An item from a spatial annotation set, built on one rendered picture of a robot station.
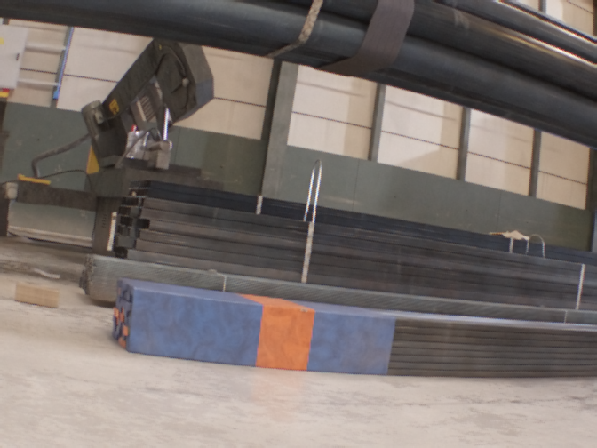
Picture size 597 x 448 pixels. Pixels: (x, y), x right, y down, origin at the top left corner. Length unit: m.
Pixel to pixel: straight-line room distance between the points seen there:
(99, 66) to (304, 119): 2.93
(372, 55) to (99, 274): 1.25
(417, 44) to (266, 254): 1.02
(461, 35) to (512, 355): 1.26
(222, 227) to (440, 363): 1.19
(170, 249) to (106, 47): 7.27
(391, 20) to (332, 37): 0.23
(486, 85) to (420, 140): 8.55
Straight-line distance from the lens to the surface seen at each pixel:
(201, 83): 5.11
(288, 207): 3.97
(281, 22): 2.82
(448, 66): 3.10
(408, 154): 11.62
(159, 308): 2.00
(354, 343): 2.19
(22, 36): 9.76
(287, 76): 10.49
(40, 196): 6.36
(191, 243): 3.14
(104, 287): 2.84
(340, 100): 11.16
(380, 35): 2.94
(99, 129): 7.17
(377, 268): 3.46
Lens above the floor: 0.33
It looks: 1 degrees up
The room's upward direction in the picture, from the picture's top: 8 degrees clockwise
